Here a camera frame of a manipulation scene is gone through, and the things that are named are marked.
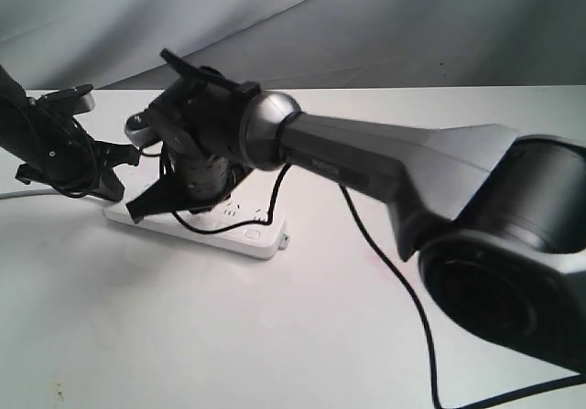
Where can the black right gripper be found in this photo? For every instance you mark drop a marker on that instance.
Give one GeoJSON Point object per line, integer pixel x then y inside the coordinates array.
{"type": "Point", "coordinates": [186, 184]}

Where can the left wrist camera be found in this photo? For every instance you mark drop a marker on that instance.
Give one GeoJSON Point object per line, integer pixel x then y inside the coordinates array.
{"type": "Point", "coordinates": [72, 101]}

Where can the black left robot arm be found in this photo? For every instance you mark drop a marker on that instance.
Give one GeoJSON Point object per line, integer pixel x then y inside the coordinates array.
{"type": "Point", "coordinates": [13, 95]}

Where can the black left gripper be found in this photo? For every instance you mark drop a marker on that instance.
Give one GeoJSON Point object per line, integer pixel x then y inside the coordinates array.
{"type": "Point", "coordinates": [57, 152]}

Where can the grey backdrop cloth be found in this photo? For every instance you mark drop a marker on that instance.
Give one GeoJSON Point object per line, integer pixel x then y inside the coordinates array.
{"type": "Point", "coordinates": [49, 44]}

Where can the white five-socket power strip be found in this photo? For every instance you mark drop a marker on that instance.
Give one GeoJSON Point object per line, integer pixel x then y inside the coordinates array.
{"type": "Point", "coordinates": [222, 226]}

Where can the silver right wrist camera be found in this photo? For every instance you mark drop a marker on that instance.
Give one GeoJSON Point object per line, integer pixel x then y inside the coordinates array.
{"type": "Point", "coordinates": [139, 132]}

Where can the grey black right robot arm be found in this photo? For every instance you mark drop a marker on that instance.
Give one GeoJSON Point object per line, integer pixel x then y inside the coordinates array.
{"type": "Point", "coordinates": [495, 219]}

